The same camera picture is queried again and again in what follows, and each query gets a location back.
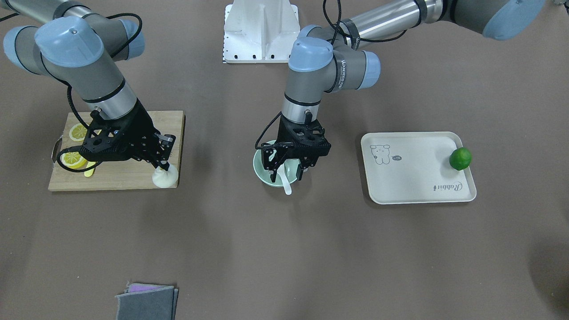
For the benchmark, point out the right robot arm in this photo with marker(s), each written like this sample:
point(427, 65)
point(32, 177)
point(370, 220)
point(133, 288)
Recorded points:
point(79, 48)

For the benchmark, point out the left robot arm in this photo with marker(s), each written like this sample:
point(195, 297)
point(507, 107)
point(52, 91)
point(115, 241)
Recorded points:
point(330, 59)

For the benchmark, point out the white ceramic spoon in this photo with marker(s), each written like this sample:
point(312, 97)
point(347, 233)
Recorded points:
point(283, 173)

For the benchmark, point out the wooden cutting board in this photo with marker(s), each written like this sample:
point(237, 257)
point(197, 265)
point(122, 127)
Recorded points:
point(124, 175)

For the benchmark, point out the lemon half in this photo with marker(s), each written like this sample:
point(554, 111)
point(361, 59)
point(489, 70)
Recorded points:
point(73, 160)

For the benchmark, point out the lemon slice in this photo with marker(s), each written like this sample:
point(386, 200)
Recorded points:
point(78, 132)

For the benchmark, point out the white rabbit serving tray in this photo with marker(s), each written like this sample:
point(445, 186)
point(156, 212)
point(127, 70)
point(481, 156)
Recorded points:
point(413, 167)

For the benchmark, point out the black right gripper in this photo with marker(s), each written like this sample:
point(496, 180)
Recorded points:
point(143, 126)

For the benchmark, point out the white metal base plate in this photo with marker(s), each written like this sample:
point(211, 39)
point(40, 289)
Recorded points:
point(259, 31)

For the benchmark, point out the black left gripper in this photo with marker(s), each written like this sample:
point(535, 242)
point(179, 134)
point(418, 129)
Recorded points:
point(270, 157)

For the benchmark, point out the white steamed bun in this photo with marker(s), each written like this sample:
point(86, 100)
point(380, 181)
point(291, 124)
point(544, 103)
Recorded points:
point(165, 178)

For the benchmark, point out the folded grey cloth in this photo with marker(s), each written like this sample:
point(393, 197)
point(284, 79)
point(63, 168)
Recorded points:
point(147, 302)

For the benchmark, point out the green lime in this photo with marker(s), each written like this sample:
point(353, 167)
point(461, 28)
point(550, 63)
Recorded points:
point(460, 159)

